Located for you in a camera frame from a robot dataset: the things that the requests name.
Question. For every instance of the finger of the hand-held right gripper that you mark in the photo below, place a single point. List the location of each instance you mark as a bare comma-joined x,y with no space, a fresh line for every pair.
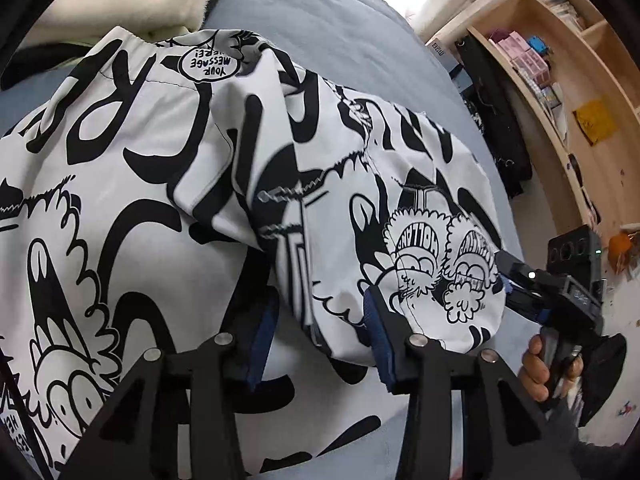
522,300
517,269

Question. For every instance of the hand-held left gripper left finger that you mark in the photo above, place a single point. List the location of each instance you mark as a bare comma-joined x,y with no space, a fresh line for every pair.
262,331

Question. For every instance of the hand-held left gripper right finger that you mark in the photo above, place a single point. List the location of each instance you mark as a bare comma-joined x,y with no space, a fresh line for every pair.
378,332

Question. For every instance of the black and white printed garment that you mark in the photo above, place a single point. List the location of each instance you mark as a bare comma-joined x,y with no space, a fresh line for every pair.
200,185

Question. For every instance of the person's right forearm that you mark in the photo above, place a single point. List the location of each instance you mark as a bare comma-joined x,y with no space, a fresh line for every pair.
587,452

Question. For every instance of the hanging black printed clothes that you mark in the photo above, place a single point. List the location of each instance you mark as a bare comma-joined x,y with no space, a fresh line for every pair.
495,110

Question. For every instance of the person's right hand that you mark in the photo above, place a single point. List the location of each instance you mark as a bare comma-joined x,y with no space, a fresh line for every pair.
535,370

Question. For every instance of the orange round object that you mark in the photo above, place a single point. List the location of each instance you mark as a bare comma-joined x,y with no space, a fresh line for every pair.
620,250

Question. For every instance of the light wooden shelf unit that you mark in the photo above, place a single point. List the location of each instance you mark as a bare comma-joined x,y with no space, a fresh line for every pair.
600,170

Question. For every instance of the row of pink boxes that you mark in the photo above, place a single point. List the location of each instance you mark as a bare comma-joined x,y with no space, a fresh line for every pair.
520,55

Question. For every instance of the small blue box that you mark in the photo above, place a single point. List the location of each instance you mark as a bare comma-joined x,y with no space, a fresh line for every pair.
536,45

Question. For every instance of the row of small boxes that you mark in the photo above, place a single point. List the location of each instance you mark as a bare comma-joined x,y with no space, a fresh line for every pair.
562,10

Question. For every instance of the blue-grey bed sheet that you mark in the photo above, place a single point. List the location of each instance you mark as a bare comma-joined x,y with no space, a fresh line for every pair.
325,20

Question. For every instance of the plain black garment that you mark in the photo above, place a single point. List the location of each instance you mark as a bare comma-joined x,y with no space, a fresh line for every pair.
35,67

